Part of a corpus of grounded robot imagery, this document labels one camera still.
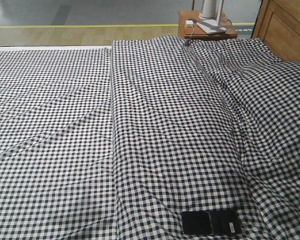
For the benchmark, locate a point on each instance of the white lamp base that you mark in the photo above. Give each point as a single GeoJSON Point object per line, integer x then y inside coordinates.
{"type": "Point", "coordinates": [211, 26]}

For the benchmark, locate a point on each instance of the white charger adapter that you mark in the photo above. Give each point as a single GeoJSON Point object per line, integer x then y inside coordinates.
{"type": "Point", "coordinates": [189, 23]}

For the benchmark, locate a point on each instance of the wooden nightstand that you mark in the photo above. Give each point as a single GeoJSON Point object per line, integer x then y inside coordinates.
{"type": "Point", "coordinates": [196, 33]}

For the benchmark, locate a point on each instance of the checkered duvet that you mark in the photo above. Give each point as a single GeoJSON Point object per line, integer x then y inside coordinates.
{"type": "Point", "coordinates": [210, 126]}

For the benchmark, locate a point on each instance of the checkered bed sheet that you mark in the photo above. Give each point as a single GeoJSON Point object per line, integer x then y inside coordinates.
{"type": "Point", "coordinates": [56, 163]}

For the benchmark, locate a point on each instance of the wooden headboard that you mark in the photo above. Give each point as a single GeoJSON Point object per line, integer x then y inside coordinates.
{"type": "Point", "coordinates": [278, 25]}

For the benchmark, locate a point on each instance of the black smartphone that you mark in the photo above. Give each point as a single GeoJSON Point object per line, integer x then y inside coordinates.
{"type": "Point", "coordinates": [215, 222]}

